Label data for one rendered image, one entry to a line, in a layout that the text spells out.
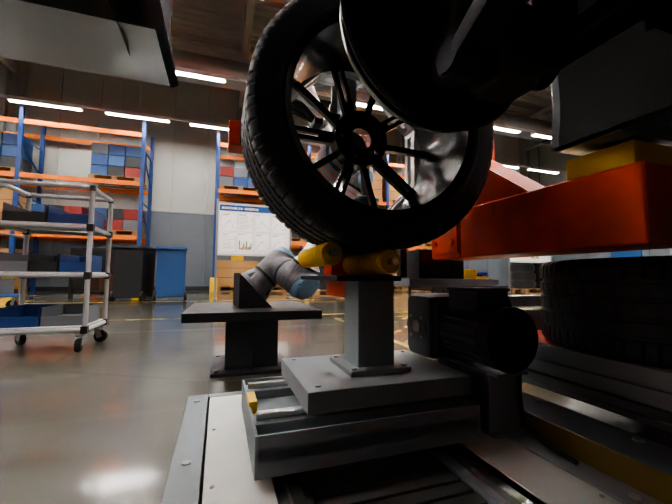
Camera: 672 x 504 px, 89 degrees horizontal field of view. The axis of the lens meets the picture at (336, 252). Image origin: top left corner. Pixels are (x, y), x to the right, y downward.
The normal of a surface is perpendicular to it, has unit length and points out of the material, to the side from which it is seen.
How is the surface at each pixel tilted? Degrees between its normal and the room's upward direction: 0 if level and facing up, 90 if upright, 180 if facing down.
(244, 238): 90
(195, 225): 90
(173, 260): 90
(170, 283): 90
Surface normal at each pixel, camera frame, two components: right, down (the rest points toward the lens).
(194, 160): 0.31, -0.07
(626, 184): -0.95, -0.03
